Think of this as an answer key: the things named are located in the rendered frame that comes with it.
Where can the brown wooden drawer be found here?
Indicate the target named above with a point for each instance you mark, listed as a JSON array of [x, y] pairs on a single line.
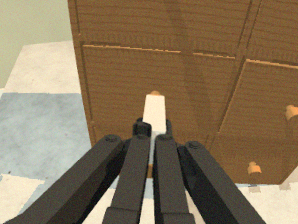
[[263, 97], [275, 28], [125, 133], [120, 78], [214, 22], [242, 158]]

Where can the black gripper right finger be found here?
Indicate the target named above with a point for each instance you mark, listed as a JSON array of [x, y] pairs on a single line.
[[215, 195]]

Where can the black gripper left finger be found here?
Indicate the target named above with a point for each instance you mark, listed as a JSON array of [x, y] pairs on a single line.
[[75, 194]]

